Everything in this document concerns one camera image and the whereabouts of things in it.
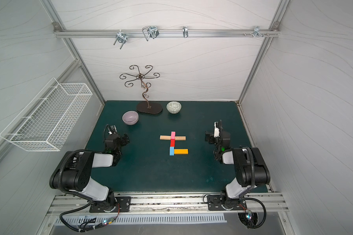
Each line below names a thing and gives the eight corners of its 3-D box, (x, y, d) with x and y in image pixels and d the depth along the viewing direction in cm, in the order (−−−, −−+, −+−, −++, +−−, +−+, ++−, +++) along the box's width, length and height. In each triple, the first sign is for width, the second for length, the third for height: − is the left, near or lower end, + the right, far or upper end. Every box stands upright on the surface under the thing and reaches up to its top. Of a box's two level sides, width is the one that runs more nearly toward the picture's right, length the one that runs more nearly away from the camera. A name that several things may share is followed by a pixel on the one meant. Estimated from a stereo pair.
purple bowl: (122, 125, 106) (119, 121, 102) (125, 114, 113) (123, 109, 109) (137, 125, 106) (136, 121, 102) (140, 114, 113) (138, 109, 109)
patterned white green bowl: (165, 114, 114) (165, 110, 110) (166, 104, 121) (166, 101, 117) (181, 114, 114) (181, 110, 111) (181, 104, 121) (181, 101, 117)
